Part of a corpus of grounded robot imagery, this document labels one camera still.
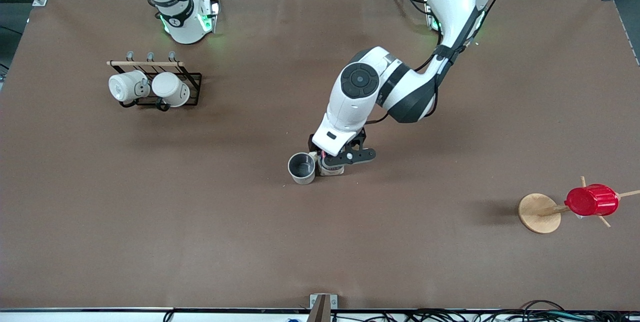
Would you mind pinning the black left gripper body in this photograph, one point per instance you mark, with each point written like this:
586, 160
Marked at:
314, 143

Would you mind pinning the blue and white milk carton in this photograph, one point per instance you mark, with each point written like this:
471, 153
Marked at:
334, 171

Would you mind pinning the white mug with grey inside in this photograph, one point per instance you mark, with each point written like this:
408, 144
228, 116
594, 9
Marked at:
302, 167

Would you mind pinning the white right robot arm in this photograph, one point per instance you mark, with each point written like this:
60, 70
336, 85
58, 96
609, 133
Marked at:
182, 22

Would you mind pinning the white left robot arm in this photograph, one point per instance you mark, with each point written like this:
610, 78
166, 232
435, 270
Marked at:
360, 92

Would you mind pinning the red plastic cup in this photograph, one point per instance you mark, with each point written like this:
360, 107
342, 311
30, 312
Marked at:
592, 200

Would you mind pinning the brown table mat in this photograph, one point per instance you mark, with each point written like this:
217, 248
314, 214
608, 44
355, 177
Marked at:
320, 237

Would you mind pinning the green-lit base connector box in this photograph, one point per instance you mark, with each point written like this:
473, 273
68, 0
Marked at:
433, 21
209, 17

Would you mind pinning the wooden mug tree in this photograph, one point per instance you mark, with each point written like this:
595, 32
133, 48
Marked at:
539, 213

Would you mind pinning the white mug with round base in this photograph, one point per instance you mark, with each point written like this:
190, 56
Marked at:
125, 87

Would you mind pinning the metal clamp bracket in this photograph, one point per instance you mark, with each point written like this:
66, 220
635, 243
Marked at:
322, 307

